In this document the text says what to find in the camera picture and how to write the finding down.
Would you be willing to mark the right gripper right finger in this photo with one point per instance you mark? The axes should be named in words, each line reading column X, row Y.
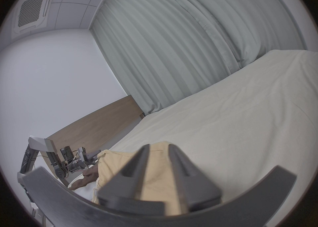
column 196, row 186

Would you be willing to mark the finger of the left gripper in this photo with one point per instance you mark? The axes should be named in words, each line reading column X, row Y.
column 94, row 154

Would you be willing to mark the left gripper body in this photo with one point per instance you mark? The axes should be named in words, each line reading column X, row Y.
column 77, row 165

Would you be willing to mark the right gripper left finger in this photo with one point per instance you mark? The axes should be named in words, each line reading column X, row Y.
column 124, row 188

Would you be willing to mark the tan shorts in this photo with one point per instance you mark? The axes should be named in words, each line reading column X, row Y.
column 159, row 173

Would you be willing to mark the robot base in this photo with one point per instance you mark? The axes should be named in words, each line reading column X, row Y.
column 37, row 213

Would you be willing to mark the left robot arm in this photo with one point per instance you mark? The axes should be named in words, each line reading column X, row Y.
column 41, row 142

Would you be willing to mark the bed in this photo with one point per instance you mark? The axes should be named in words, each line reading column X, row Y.
column 223, row 121

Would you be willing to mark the brown garment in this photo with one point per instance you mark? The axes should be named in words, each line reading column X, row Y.
column 87, row 178

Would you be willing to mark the white garment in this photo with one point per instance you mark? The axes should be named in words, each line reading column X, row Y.
column 84, row 192

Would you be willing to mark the white ceiling air conditioner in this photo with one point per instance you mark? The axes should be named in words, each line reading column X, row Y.
column 32, row 12

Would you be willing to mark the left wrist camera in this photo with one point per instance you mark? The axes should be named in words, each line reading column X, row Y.
column 82, row 153

